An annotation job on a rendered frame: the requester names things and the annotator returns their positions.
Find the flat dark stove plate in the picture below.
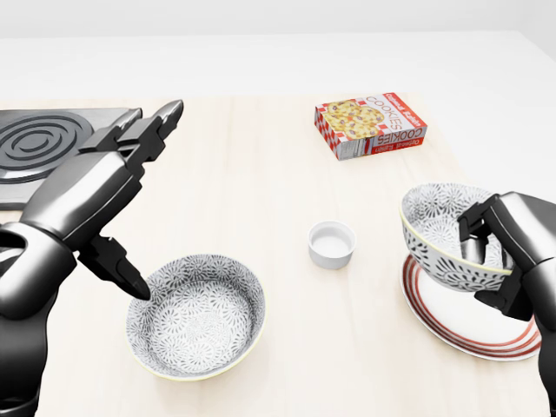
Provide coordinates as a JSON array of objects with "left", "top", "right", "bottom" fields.
[{"left": 0, "top": 107, "right": 143, "bottom": 213}]

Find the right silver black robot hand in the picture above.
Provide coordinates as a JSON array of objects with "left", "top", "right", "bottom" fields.
[{"left": 456, "top": 191, "right": 556, "bottom": 322}]

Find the patterned black white bowl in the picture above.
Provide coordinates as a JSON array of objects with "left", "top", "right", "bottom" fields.
[
  {"left": 399, "top": 182, "right": 514, "bottom": 294},
  {"left": 124, "top": 254, "right": 268, "bottom": 382}
]

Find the white plate with red rings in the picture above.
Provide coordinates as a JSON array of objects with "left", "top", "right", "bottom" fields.
[{"left": 399, "top": 254, "right": 543, "bottom": 361}]

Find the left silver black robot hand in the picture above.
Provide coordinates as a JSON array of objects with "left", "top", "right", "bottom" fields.
[{"left": 19, "top": 99, "right": 185, "bottom": 301}]

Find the small white ramekin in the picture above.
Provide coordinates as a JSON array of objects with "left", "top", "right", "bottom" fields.
[{"left": 308, "top": 220, "right": 357, "bottom": 270}]

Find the red cookie box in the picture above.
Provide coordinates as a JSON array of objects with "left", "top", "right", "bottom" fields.
[{"left": 314, "top": 91, "right": 428, "bottom": 162}]

